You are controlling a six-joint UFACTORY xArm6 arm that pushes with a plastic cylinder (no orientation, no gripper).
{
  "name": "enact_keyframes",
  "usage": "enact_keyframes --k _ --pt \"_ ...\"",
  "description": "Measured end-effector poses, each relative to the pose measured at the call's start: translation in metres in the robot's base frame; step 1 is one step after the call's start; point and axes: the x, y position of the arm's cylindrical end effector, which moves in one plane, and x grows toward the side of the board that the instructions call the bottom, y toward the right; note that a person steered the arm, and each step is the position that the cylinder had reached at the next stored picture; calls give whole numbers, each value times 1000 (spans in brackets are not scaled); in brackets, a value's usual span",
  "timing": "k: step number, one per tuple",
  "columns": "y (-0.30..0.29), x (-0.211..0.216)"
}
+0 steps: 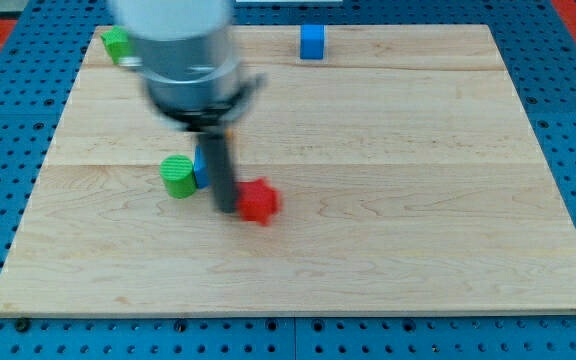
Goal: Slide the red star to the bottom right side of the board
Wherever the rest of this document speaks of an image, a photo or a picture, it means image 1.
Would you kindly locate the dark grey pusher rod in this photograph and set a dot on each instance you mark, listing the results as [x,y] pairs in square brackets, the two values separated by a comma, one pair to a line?
[220,170]

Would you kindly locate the red star block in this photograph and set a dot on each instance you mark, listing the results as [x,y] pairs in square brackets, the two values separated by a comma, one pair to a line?
[258,201]

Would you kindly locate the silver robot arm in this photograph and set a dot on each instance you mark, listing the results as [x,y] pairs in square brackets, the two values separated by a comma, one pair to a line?
[188,59]

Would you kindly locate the green star block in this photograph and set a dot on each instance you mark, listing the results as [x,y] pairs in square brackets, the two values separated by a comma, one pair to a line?
[116,43]

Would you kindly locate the wooden board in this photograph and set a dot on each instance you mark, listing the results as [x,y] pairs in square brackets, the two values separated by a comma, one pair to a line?
[411,184]

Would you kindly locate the blue block behind rod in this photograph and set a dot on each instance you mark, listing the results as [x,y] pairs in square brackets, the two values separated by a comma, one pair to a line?
[200,169]

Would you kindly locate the green cylinder block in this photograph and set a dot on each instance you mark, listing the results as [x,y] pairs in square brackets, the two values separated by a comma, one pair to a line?
[177,174]

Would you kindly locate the blue cube block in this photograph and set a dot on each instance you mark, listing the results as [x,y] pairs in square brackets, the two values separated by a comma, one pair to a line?
[312,42]

